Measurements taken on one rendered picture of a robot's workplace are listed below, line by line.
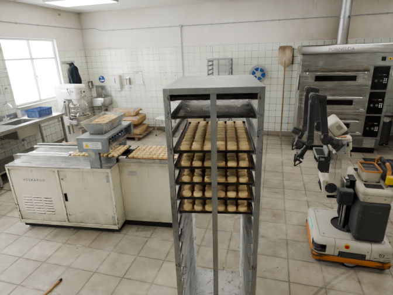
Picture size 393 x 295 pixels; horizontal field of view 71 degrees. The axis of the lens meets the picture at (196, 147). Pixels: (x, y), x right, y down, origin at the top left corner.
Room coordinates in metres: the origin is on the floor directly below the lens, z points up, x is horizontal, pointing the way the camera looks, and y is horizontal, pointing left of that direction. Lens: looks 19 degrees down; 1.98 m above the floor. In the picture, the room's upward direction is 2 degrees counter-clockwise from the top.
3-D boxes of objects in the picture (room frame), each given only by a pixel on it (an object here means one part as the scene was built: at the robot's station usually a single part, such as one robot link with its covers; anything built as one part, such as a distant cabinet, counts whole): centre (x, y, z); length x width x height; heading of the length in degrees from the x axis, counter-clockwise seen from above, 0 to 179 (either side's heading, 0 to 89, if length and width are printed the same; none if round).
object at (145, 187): (2.97, 0.52, 0.45); 0.70 x 0.34 x 0.90; 80
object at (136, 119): (6.70, 1.51, 0.47); 0.72 x 0.42 x 0.17; 169
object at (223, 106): (1.61, -0.12, 1.68); 0.60 x 0.40 x 0.02; 174
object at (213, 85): (1.61, -0.12, 0.93); 0.64 x 0.51 x 1.78; 174
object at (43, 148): (3.21, 1.11, 0.87); 2.01 x 0.03 x 0.07; 80
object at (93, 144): (3.05, 1.02, 1.01); 0.72 x 0.33 x 0.34; 170
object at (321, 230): (2.34, -1.48, 0.16); 0.67 x 0.64 x 0.25; 74
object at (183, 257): (1.64, 0.08, 0.78); 0.64 x 0.03 x 0.03; 174
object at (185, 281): (1.64, 0.08, 0.60); 0.64 x 0.03 x 0.03; 174
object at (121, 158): (2.93, 1.16, 0.87); 2.01 x 0.03 x 0.07; 80
